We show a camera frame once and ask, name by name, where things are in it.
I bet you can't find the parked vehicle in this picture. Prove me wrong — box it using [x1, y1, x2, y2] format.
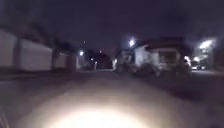
[190, 55, 214, 72]

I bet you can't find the white house with dark roof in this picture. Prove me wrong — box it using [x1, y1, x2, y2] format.
[114, 37, 192, 76]

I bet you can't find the pale boundary wall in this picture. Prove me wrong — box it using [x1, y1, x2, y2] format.
[0, 29, 81, 72]

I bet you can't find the grey asphalt road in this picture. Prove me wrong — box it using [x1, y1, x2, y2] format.
[0, 69, 224, 128]

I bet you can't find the street lamp pole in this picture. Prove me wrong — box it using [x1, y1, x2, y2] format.
[128, 37, 137, 68]

